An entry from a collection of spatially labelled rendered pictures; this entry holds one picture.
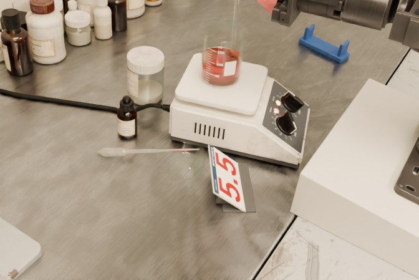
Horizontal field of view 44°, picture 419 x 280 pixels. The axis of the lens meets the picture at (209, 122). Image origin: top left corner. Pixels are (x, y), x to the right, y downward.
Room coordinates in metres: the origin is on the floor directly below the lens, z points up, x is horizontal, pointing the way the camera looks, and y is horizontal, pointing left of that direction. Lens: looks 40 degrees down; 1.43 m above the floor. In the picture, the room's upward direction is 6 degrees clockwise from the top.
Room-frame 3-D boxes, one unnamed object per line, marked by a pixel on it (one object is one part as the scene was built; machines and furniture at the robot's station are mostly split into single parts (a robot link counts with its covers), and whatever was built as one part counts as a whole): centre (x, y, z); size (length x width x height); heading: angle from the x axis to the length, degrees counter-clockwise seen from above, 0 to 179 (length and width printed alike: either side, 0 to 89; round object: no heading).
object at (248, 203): (0.50, -0.04, 0.92); 0.09 x 0.06 x 0.04; 8
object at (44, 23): (0.78, 0.30, 0.95); 0.06 x 0.06 x 0.11
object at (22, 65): (0.73, 0.34, 0.95); 0.04 x 0.04 x 0.11
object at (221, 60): (0.64, -0.01, 1.03); 0.07 x 0.06 x 0.08; 68
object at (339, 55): (0.90, -0.21, 0.92); 0.10 x 0.03 x 0.04; 51
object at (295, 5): (0.61, -0.12, 1.15); 0.10 x 0.07 x 0.07; 159
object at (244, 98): (0.64, -0.01, 0.98); 0.12 x 0.12 x 0.01; 80
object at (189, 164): (0.54, 0.03, 0.91); 0.06 x 0.06 x 0.02
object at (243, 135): (0.63, -0.04, 0.94); 0.22 x 0.13 x 0.08; 80
